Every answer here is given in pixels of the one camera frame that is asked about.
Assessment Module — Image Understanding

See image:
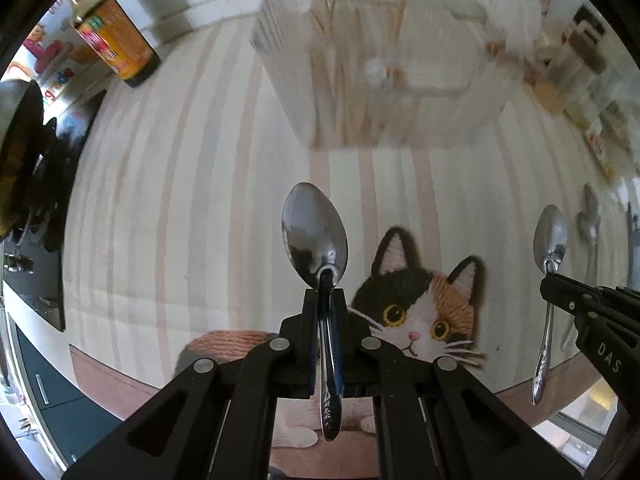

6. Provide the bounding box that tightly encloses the small steel spoon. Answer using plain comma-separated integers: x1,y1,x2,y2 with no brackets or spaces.
577,182,603,286
530,204,570,406

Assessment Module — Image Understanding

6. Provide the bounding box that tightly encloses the blue kitchen cabinet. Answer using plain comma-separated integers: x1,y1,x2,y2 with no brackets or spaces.
10,310,126,466

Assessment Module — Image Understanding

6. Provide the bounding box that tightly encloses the clear plastic container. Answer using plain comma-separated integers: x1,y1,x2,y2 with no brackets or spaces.
250,0,506,151

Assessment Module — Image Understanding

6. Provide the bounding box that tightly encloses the black gas stove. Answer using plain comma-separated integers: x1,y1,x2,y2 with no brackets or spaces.
0,90,108,333

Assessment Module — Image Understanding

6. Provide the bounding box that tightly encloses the set of wooden chopsticks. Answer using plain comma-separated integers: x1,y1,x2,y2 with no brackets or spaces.
307,0,416,146

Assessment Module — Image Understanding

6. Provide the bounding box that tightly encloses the steel wok with long handle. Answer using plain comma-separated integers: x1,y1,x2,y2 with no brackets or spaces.
0,80,46,238

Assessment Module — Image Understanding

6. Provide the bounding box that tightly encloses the colourful cartoon wall sticker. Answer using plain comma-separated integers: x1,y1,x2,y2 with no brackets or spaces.
10,0,101,108

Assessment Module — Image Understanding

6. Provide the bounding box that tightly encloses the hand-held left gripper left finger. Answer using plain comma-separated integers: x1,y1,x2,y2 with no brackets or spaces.
62,287,326,480

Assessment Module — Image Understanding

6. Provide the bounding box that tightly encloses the striped cat print table mat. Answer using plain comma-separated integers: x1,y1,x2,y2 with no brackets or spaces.
60,0,640,480

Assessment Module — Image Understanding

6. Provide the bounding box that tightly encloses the soy sauce bottle yellow label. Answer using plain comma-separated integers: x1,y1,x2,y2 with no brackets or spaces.
72,0,162,88

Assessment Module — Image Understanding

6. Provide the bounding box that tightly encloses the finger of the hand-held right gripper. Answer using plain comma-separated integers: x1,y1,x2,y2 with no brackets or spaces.
540,274,587,317

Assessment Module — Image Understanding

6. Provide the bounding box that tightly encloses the clear bottle with brown cap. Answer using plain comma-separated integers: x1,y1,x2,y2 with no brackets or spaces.
545,4,608,111

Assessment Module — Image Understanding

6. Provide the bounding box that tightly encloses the small box with swirl print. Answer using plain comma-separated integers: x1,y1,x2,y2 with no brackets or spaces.
586,130,620,182

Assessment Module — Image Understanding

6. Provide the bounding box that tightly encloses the clear plastic bag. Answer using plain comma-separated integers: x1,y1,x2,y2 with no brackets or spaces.
470,0,561,61

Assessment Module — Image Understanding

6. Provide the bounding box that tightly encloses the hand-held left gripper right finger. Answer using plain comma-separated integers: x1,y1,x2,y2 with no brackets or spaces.
330,287,583,480

